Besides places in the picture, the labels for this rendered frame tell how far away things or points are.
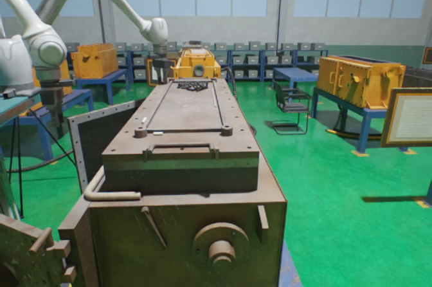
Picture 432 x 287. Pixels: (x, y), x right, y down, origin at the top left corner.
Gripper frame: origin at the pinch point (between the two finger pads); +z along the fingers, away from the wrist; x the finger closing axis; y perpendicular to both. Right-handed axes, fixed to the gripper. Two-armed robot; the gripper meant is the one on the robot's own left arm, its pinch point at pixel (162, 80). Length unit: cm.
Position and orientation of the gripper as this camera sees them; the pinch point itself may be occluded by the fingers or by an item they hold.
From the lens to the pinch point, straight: 185.8
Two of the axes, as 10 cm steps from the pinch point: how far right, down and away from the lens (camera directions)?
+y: 6.7, -2.4, 7.0
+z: 0.0, 9.5, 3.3
